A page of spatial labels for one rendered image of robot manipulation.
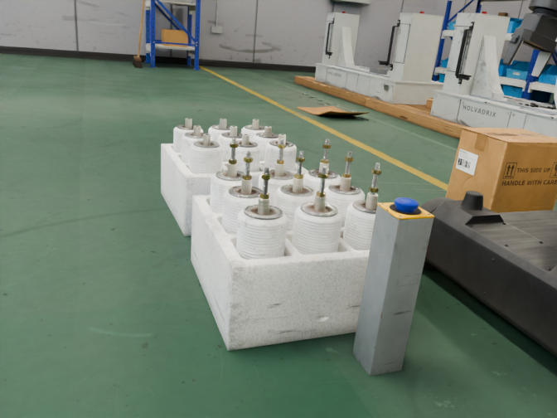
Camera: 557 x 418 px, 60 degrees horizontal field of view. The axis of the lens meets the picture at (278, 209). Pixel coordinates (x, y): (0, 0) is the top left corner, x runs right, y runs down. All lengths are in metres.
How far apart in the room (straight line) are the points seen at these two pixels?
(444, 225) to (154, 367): 0.75
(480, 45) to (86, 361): 3.32
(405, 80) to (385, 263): 3.55
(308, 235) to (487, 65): 2.93
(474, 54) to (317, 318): 2.98
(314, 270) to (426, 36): 3.60
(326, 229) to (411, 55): 3.47
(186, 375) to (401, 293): 0.40
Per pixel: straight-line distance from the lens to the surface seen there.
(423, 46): 4.38
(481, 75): 3.74
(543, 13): 1.37
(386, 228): 0.84
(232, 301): 0.91
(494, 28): 3.85
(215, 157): 1.40
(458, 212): 1.26
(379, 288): 0.88
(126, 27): 7.16
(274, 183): 1.14
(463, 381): 1.02
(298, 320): 0.98
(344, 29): 5.55
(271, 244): 0.91
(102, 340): 1.01
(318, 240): 0.95
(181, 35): 6.76
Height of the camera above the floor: 0.58
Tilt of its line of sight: 20 degrees down
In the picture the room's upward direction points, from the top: 5 degrees clockwise
